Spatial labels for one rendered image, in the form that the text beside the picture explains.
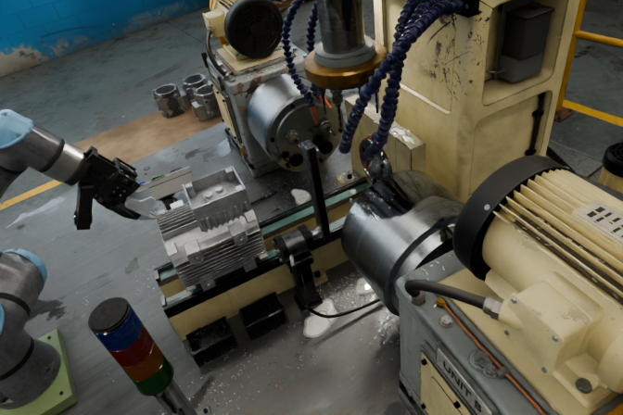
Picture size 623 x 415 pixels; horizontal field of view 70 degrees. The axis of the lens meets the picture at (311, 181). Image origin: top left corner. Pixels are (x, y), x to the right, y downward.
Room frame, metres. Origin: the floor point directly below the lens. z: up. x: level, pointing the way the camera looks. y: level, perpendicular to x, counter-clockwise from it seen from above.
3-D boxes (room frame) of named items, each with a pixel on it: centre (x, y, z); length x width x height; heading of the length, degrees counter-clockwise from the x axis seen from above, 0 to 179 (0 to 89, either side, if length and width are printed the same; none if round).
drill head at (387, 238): (0.57, -0.19, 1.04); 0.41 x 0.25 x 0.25; 19
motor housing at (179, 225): (0.77, 0.25, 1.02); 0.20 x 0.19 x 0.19; 109
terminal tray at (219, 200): (0.78, 0.21, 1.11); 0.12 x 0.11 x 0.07; 109
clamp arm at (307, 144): (0.72, -0.01, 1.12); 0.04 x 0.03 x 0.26; 109
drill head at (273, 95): (1.22, 0.03, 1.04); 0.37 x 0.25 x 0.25; 19
